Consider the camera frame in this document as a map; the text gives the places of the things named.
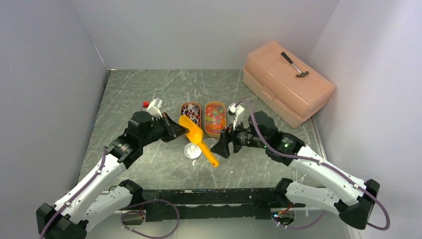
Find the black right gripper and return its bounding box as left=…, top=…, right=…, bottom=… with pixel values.
left=210, top=116, right=268, bottom=158

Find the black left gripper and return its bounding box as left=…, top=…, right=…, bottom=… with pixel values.
left=140, top=112, right=189, bottom=146

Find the yellow plastic scoop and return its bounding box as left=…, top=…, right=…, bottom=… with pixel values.
left=179, top=115, right=219, bottom=167

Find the pink oval lollipop tray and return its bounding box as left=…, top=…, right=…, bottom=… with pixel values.
left=180, top=102, right=202, bottom=127

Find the yellow oval gummy tray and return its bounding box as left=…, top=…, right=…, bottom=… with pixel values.
left=205, top=102, right=226, bottom=137

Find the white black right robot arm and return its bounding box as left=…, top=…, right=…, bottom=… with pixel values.
left=211, top=111, right=380, bottom=230

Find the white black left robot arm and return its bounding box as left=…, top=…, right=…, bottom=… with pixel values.
left=36, top=111, right=188, bottom=239

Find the round metal jar lid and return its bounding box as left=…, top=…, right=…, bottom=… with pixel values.
left=184, top=143, right=202, bottom=160

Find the peach plastic toolbox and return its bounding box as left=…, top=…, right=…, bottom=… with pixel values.
left=243, top=41, right=335, bottom=128

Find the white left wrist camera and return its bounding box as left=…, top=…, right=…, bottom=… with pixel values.
left=142, top=98, right=163, bottom=119

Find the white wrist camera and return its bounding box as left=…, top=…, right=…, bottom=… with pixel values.
left=142, top=98, right=163, bottom=119
left=227, top=103, right=245, bottom=131

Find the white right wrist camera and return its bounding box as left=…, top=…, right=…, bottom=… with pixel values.
left=227, top=103, right=245, bottom=131

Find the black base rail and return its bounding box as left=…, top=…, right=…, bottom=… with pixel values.
left=123, top=188, right=304, bottom=222

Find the black handled hammer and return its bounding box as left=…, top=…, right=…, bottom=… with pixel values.
left=281, top=52, right=310, bottom=78

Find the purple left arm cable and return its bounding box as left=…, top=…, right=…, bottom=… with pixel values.
left=39, top=146, right=180, bottom=239

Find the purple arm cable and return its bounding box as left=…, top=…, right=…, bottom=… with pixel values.
left=234, top=99, right=391, bottom=231
left=39, top=146, right=180, bottom=239

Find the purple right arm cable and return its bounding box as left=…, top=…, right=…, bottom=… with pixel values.
left=234, top=99, right=391, bottom=231

